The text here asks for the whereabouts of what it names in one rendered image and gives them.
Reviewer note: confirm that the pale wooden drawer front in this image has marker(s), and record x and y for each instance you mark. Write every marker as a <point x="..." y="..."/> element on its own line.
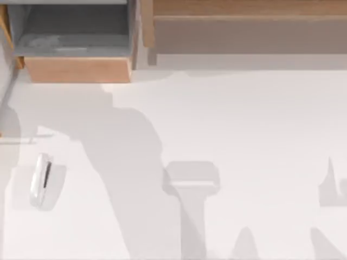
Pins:
<point x="77" y="70"/>

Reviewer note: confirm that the wooden cupboard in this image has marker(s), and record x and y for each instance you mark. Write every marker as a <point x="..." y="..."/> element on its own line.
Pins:
<point x="244" y="27"/>

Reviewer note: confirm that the pulled out grey drawer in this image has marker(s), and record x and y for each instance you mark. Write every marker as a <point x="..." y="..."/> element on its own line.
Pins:
<point x="73" y="29"/>

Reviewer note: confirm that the white stapler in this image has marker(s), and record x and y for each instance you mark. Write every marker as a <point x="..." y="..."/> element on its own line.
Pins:
<point x="40" y="181"/>

